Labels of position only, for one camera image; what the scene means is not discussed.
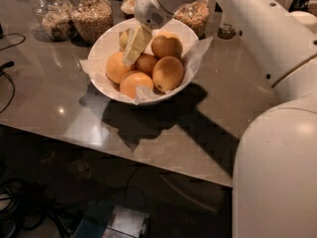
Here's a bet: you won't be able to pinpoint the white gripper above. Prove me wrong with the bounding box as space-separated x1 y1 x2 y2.
121 0 172 65

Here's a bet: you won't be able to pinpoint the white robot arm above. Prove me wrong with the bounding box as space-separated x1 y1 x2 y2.
135 0 317 238

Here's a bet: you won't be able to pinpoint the white ceramic bowl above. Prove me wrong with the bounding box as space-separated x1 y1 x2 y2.
85 19 200 106

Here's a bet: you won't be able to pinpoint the glass jar of granola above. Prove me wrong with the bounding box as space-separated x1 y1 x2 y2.
121 0 136 19

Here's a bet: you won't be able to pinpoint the small orange in middle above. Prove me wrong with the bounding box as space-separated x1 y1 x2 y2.
135 54 158 76

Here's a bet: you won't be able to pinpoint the glass jar of nuts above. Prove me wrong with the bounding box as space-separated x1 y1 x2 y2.
71 0 113 45

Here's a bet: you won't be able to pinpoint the glass jar of cereal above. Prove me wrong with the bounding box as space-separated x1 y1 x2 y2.
173 0 210 38

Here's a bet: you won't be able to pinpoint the glass jar far left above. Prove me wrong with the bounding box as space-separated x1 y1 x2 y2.
33 0 77 41

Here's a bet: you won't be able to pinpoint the stack of white plates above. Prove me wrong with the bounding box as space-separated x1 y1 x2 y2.
291 11 317 35

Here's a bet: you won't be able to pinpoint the metal box on floor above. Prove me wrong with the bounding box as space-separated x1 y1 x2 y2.
72 201 150 238

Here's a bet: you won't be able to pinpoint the black cable on table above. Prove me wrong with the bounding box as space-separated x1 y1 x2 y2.
0 33 27 53

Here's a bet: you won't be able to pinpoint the black plug with cable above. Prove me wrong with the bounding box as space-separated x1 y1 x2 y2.
0 60 16 113

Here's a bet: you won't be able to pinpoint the black cables on floor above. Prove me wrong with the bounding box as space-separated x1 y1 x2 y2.
0 162 83 238

